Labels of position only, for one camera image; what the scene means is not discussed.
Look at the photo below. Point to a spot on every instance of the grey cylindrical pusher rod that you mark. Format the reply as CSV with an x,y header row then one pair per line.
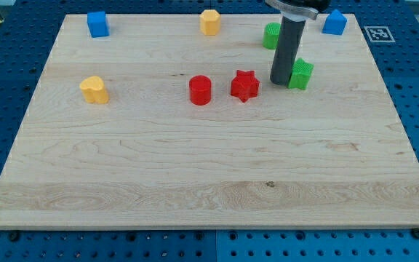
x,y
286,50

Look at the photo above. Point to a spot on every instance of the yellow hexagon block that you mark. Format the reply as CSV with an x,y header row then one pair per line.
x,y
209,22

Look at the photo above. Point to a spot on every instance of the green cylinder block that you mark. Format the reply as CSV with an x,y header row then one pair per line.
x,y
271,35

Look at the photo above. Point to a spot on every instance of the blue cube block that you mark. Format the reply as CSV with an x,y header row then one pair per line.
x,y
97,24

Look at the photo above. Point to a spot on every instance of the yellow heart block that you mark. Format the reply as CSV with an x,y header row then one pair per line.
x,y
93,90

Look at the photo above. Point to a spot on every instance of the black white fiducial marker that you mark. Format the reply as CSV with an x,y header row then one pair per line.
x,y
379,34

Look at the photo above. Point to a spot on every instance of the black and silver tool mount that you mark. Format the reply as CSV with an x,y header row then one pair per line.
x,y
299,9

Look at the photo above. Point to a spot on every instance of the blue triangle block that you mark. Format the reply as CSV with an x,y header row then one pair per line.
x,y
335,23

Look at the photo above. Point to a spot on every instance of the green star block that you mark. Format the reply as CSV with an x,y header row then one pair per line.
x,y
301,74

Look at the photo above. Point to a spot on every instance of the red cylinder block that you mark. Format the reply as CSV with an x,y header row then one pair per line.
x,y
200,90

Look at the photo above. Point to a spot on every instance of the wooden board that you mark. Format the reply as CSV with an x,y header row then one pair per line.
x,y
332,156

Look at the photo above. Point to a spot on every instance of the red star block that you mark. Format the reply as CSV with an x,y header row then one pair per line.
x,y
244,85

